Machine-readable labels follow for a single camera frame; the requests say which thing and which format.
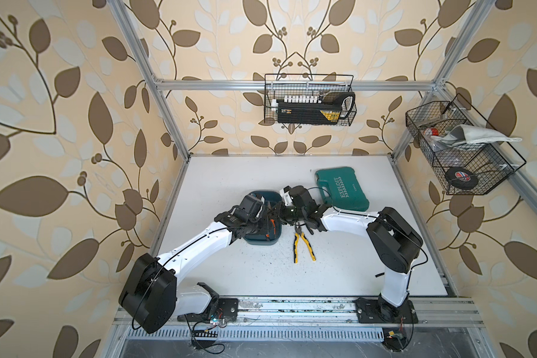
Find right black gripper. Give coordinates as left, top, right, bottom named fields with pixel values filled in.
left=266, top=200, right=307, bottom=225

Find yellow black crimping pliers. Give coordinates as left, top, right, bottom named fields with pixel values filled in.
left=293, top=223, right=317, bottom=264

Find dark teal storage tray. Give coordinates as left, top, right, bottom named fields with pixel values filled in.
left=244, top=190, right=283, bottom=246

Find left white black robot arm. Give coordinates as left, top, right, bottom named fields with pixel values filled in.
left=119, top=191, right=283, bottom=334

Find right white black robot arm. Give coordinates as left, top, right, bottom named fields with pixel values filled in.
left=279, top=186, right=424, bottom=309

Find black yellow tool box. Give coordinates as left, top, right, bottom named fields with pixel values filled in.
left=277, top=102, right=342, bottom=125

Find green plastic tool case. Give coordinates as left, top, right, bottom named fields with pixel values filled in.
left=315, top=166, right=370, bottom=212

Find grey cloth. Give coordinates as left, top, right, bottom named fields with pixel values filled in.
left=430, top=125, right=522, bottom=149

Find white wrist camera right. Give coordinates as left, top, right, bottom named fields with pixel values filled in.
left=279, top=186, right=293, bottom=207

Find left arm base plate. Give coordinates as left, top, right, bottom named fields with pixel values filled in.
left=177, top=298, right=239, bottom=324

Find aluminium front rail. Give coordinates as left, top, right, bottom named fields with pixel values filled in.
left=189, top=296, right=484, bottom=328

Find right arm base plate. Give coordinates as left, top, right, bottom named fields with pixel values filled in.
left=354, top=296, right=419, bottom=325

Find back black wire basket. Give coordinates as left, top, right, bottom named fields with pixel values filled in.
left=262, top=72, right=357, bottom=126

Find black wire basket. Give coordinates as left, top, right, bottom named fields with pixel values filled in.
left=406, top=94, right=527, bottom=195
left=262, top=72, right=357, bottom=126

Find right black wire basket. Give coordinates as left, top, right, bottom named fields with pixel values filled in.
left=406, top=94, right=527, bottom=195

